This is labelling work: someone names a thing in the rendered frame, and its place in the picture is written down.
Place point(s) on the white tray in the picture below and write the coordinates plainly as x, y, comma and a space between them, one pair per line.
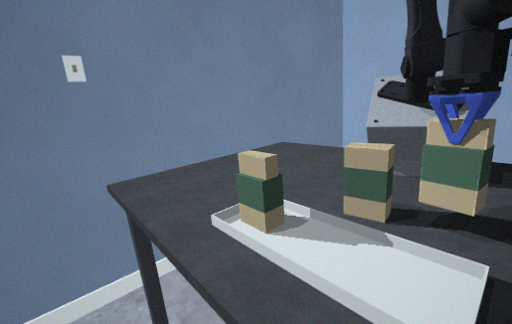
415, 282

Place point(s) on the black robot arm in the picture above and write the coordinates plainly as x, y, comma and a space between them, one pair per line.
424, 52

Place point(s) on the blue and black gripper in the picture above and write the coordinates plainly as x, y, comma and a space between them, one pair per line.
483, 83

